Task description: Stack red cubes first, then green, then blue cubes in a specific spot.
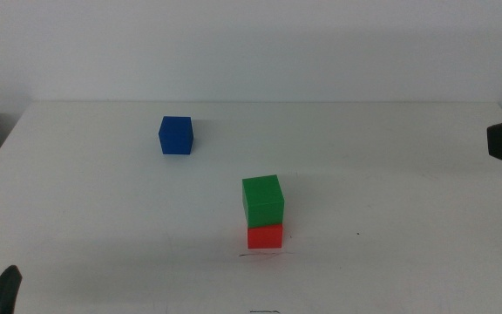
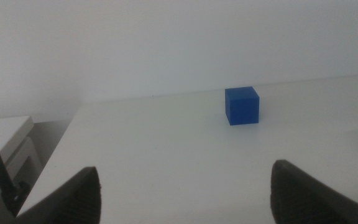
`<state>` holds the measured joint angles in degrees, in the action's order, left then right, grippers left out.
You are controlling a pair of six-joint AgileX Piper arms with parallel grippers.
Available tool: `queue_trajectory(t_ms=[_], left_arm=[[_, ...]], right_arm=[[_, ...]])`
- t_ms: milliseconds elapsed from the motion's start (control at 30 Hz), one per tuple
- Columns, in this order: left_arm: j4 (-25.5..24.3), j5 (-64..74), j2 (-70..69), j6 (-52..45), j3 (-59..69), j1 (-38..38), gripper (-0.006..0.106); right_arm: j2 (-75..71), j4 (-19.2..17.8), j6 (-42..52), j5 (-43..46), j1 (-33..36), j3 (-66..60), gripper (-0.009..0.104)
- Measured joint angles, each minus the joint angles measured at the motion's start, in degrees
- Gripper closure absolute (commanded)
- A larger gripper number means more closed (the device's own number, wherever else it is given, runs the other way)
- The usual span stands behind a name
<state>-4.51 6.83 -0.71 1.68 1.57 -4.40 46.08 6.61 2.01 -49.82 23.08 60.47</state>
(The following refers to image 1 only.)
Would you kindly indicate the blue cube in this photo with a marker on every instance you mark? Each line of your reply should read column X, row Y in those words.
column 176, row 136

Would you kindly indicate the green cube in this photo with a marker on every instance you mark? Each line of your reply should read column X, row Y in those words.
column 263, row 201

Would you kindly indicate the red cube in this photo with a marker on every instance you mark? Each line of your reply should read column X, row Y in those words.
column 265, row 237

